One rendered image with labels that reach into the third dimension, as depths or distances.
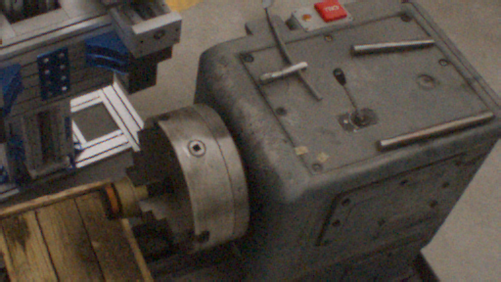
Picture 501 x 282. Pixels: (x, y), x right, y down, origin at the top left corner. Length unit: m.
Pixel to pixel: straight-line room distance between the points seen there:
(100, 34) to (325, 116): 0.71
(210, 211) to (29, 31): 0.74
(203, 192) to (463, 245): 1.76
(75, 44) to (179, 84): 1.34
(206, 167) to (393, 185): 0.42
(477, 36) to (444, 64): 2.13
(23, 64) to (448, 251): 1.83
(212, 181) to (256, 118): 0.17
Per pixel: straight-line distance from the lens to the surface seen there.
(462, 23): 3.97
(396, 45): 1.77
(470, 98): 1.75
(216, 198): 1.51
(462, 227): 3.14
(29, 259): 1.77
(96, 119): 2.87
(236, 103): 1.60
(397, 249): 2.02
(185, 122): 1.55
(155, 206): 1.58
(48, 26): 1.98
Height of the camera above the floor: 2.43
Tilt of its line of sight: 52 degrees down
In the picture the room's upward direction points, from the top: 7 degrees clockwise
